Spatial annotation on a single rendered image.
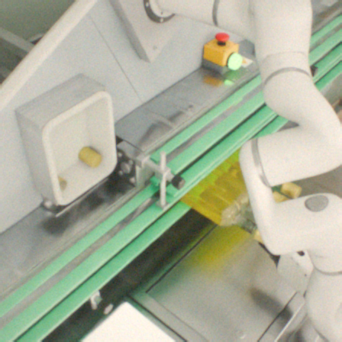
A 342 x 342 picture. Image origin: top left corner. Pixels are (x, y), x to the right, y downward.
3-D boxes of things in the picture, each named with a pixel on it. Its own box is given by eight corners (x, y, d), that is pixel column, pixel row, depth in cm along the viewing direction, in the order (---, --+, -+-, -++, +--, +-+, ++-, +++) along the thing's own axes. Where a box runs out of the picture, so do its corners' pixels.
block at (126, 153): (115, 175, 118) (136, 189, 115) (112, 146, 111) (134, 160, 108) (125, 168, 120) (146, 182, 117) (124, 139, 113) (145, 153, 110)
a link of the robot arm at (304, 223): (348, 198, 89) (272, 216, 95) (320, 108, 78) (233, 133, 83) (363, 266, 77) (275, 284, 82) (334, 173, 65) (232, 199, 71)
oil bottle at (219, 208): (163, 191, 127) (229, 233, 117) (162, 175, 123) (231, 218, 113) (177, 179, 130) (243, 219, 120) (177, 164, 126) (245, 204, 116)
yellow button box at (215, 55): (201, 66, 137) (222, 75, 133) (202, 42, 132) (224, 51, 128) (215, 56, 141) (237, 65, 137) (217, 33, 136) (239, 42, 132)
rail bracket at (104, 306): (65, 293, 114) (104, 327, 107) (61, 276, 109) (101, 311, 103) (78, 282, 116) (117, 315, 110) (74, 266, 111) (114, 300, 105)
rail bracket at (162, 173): (137, 195, 116) (176, 221, 110) (133, 141, 104) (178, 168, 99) (145, 188, 118) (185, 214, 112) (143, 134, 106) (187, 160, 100)
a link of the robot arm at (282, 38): (259, 107, 85) (259, 30, 72) (247, 25, 99) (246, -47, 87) (314, 102, 83) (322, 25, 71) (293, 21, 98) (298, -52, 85)
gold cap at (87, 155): (85, 159, 113) (98, 169, 111) (75, 159, 110) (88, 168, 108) (91, 146, 113) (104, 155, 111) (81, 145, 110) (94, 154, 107)
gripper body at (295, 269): (327, 293, 107) (292, 259, 114) (338, 267, 100) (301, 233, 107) (303, 310, 104) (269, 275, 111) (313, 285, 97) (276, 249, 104)
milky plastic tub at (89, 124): (35, 191, 107) (59, 210, 103) (14, 109, 91) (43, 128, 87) (92, 152, 116) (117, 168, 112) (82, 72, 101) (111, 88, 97)
